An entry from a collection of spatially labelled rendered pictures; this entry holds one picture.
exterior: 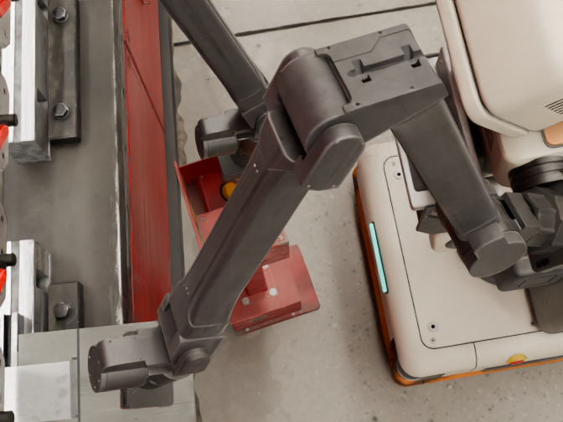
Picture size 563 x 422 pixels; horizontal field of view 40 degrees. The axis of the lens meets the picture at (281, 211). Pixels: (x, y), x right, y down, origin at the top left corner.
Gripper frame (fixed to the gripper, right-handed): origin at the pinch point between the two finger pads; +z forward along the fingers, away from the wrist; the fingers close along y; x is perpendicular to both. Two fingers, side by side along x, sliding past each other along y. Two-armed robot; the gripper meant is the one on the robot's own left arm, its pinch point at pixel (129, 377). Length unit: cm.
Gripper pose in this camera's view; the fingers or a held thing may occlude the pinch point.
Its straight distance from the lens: 118.2
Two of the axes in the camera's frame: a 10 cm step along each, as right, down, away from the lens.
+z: -4.6, 3.1, 8.3
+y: 1.0, 9.5, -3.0
